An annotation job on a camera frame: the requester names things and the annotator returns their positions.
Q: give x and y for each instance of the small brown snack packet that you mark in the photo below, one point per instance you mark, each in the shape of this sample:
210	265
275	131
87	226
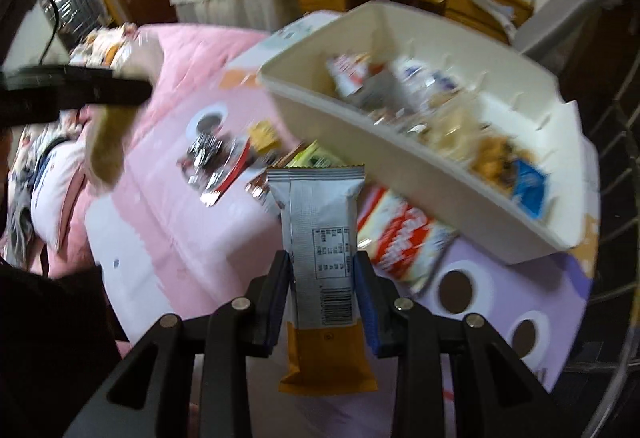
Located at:
257	188

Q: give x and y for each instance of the dark shiny snack packet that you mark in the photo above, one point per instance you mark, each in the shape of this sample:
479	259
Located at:
205	153

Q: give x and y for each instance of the white plastic storage bin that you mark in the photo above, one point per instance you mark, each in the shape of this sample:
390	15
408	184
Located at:
320	128

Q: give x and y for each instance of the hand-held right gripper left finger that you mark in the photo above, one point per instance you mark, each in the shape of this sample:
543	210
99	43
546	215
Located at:
277	298

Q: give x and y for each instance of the person's dark clothing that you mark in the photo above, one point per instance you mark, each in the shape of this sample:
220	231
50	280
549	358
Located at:
50	358

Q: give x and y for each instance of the red and white snack packet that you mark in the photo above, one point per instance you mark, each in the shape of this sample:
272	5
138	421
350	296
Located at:
405	238
352	73

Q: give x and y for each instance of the blue snack packet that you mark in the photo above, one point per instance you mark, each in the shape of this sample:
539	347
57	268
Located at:
530	188

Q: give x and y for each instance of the printed cartoon table cover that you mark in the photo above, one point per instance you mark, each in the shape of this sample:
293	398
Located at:
165	228

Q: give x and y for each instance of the red strip snack packet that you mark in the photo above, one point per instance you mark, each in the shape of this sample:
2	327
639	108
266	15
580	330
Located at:
230	178

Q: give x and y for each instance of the small yellow snack packet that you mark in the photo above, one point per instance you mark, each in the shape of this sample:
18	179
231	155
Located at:
263	137

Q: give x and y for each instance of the beige rice cake packet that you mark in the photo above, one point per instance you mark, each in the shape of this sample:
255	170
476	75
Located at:
110	143

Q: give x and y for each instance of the green snack packet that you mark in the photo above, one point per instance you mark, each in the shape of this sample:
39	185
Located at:
315	157

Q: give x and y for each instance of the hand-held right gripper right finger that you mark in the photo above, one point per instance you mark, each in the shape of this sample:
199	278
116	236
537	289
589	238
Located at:
367	303

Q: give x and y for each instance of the grey and orange snack packet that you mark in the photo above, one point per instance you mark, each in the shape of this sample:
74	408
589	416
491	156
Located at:
320	228

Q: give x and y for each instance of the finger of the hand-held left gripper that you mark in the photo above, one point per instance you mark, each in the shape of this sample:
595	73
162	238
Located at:
110	88

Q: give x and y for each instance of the pink blanket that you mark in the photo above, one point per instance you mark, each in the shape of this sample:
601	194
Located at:
60	198

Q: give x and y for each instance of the grey chair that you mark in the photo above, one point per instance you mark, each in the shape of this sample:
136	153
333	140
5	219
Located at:
565	18

